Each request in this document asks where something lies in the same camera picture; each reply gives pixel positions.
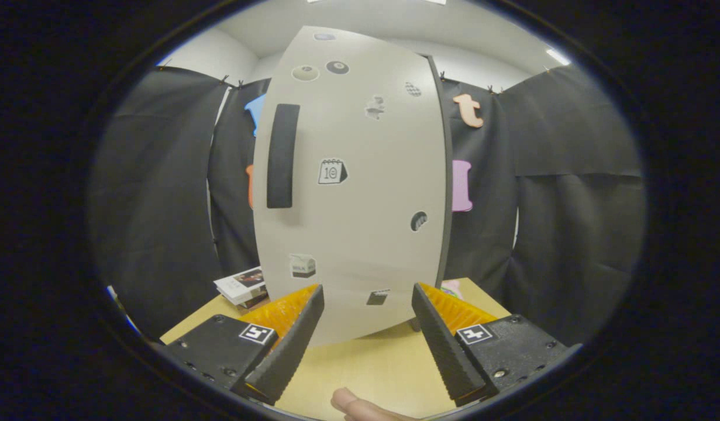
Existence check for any grey shoe cabinet door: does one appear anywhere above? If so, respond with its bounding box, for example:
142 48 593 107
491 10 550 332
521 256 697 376
253 26 447 347

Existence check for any white book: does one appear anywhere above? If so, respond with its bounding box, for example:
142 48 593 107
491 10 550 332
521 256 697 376
213 267 267 306

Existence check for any black door handle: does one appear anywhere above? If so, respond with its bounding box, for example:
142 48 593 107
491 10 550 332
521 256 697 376
267 103 301 209

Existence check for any black backdrop cloth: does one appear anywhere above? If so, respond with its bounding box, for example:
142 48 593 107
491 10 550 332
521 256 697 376
91 64 647 346

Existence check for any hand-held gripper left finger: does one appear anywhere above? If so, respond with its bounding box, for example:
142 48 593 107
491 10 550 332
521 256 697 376
161 284 325 406

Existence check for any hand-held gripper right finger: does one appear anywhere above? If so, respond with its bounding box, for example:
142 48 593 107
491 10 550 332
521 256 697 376
411 282 583 408

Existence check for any grey shoe cabinet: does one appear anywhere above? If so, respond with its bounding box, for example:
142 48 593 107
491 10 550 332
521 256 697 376
253 26 454 347

